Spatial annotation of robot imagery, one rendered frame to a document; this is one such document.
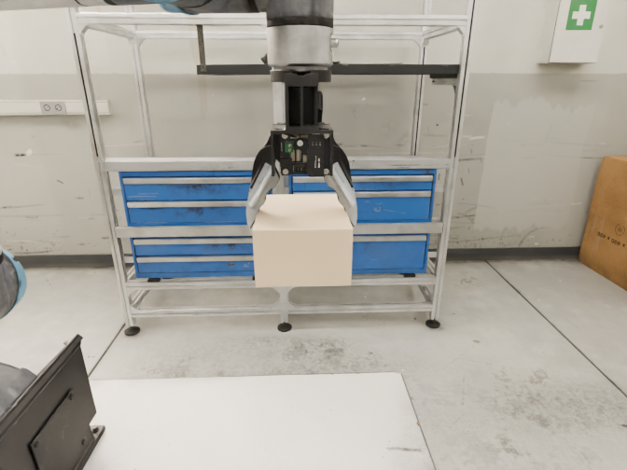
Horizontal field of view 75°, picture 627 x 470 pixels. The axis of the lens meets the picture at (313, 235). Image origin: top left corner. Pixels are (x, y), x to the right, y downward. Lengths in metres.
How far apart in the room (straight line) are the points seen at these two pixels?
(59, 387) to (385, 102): 2.49
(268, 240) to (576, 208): 3.20
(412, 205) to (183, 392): 1.50
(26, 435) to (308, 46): 0.60
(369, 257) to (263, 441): 1.49
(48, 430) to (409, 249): 1.78
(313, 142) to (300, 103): 0.04
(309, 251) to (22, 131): 2.94
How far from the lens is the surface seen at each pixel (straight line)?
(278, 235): 0.49
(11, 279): 0.84
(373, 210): 2.06
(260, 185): 0.53
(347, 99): 2.81
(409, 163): 2.02
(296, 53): 0.48
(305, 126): 0.47
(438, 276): 2.27
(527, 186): 3.31
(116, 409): 0.92
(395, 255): 2.17
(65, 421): 0.77
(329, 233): 0.49
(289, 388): 0.89
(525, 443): 1.91
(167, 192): 2.09
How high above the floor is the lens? 1.29
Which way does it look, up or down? 21 degrees down
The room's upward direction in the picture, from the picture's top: straight up
